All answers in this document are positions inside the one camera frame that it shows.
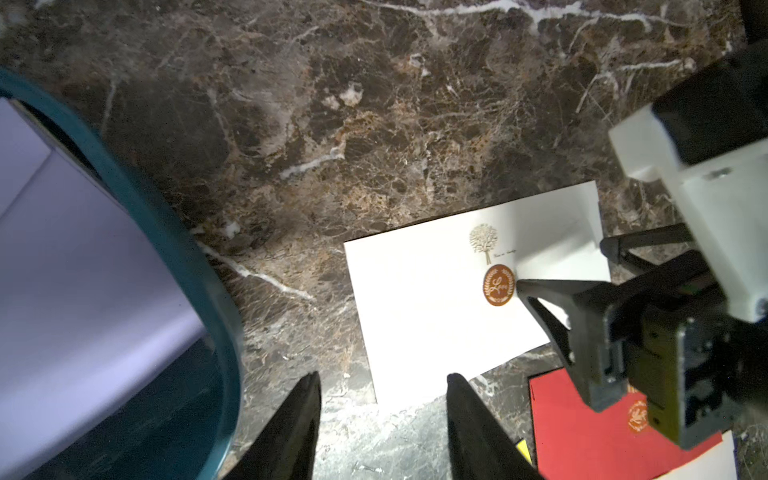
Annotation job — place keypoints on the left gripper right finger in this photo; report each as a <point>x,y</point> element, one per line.
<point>478,446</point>

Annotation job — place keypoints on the teal plastic storage box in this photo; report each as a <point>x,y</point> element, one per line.
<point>180,425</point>

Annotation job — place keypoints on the yellow sealed envelope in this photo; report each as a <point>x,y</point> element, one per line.
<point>522,448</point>

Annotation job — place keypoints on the lavender envelope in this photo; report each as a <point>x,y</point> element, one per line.
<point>90,314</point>

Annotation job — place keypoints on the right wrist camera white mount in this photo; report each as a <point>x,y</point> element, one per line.
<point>706,141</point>

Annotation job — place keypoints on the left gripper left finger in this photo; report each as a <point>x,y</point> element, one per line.
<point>286,447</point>

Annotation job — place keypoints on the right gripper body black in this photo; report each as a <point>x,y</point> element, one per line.
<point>674,340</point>

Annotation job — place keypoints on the red sealed envelope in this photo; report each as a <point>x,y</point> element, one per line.
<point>574,442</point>

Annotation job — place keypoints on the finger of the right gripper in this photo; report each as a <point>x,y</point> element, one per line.
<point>572,314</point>
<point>618,249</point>

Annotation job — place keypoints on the white envelope brown seal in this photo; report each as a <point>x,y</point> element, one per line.
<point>441,297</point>

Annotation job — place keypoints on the pale pink sealed envelope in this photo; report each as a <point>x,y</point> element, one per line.
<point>702,462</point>

